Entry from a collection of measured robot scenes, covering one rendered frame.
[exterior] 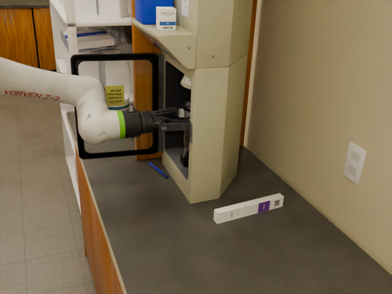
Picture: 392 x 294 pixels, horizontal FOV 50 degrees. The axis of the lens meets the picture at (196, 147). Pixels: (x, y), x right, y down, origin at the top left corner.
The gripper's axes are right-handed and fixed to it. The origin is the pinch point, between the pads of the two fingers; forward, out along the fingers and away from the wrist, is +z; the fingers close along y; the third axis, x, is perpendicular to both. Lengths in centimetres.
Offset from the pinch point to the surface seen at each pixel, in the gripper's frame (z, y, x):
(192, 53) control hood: -8.1, -13.8, -25.5
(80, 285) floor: -39, 62, 120
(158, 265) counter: -26, -40, 26
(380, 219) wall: 36, -54, 15
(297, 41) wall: 36.2, -2.0, -25.3
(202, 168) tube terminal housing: -2.7, -13.9, 12.8
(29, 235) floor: -63, 118, 121
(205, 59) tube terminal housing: -3.9, -13.9, -23.6
